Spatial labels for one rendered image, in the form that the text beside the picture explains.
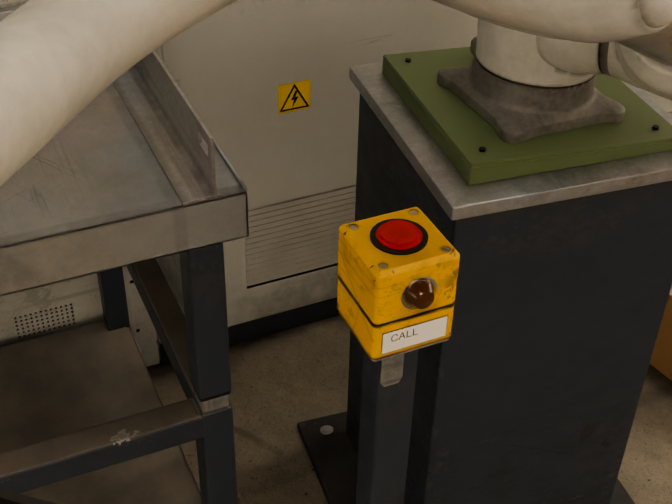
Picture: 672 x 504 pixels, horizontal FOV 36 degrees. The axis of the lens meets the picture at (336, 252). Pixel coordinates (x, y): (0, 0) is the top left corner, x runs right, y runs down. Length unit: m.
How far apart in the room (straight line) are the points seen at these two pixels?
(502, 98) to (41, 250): 0.60
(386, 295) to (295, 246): 1.14
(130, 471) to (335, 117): 0.71
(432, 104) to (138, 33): 0.78
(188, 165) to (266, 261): 0.94
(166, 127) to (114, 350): 0.80
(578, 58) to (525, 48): 0.06
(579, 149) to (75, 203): 0.60
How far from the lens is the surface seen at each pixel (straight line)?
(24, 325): 1.94
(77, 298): 1.92
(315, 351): 2.09
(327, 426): 1.92
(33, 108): 0.49
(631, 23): 0.62
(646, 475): 1.97
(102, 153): 1.11
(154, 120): 1.15
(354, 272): 0.89
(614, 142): 1.31
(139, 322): 2.00
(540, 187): 1.24
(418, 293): 0.86
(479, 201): 1.21
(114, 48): 0.58
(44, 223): 1.02
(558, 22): 0.62
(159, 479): 1.65
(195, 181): 1.04
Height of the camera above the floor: 1.42
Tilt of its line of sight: 37 degrees down
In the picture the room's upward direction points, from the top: 2 degrees clockwise
